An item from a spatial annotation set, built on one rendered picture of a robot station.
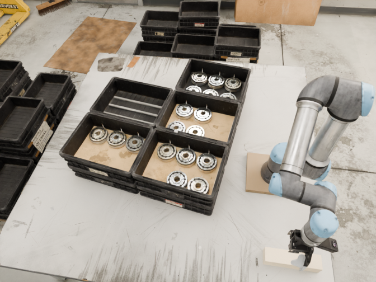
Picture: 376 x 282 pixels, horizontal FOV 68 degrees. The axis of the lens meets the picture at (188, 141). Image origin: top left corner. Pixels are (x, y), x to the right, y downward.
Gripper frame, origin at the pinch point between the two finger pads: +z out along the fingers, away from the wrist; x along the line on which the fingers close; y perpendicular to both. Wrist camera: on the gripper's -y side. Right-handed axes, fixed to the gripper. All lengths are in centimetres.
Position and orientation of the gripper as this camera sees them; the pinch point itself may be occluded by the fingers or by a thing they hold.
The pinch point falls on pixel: (300, 251)
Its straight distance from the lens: 129.9
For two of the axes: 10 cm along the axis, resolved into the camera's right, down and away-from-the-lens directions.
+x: -1.5, 8.0, -5.7
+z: 0.4, 5.8, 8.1
